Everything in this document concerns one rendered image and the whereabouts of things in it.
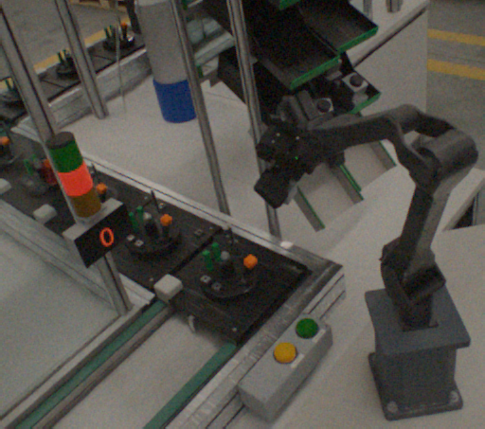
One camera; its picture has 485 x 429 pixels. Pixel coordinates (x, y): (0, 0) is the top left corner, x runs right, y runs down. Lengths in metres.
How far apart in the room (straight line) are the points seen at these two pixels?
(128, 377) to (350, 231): 0.66
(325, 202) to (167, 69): 0.87
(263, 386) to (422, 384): 0.28
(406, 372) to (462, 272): 0.41
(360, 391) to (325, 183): 0.47
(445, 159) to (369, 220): 0.80
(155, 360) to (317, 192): 0.52
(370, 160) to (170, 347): 0.66
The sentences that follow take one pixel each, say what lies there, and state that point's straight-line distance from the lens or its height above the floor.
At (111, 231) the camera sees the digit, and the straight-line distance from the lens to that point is 1.14.
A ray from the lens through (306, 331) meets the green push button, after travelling 1.18.
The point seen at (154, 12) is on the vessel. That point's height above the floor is 1.26.
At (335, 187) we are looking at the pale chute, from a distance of 1.40.
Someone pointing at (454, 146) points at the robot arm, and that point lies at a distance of 0.80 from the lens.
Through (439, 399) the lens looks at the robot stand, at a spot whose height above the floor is 0.89.
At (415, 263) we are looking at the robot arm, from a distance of 0.97.
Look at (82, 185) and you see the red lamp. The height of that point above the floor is 1.33.
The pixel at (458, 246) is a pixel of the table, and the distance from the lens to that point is 1.51.
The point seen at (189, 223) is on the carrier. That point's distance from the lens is 1.48.
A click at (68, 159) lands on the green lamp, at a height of 1.39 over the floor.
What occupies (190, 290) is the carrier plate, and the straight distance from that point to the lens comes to 1.31.
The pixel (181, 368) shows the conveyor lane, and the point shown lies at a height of 0.92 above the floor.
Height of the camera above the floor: 1.89
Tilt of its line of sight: 36 degrees down
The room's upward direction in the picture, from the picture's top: 12 degrees counter-clockwise
